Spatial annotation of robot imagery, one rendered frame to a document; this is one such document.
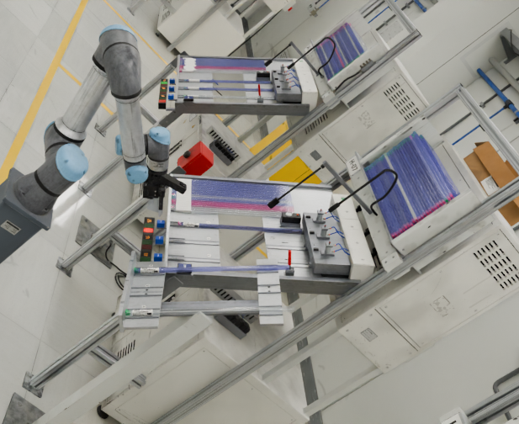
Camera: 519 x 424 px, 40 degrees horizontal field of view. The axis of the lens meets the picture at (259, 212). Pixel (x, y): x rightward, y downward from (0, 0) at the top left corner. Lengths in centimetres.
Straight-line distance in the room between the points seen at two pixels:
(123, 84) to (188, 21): 481
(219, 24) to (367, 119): 337
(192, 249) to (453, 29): 358
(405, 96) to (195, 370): 190
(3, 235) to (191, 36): 477
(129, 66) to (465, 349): 266
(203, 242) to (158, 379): 57
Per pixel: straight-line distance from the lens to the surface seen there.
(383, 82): 383
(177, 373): 282
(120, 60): 222
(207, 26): 702
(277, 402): 296
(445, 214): 248
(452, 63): 583
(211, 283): 252
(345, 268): 259
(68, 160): 238
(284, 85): 384
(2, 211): 247
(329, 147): 392
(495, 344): 410
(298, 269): 261
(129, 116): 229
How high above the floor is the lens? 184
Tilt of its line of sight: 18 degrees down
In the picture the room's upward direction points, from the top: 53 degrees clockwise
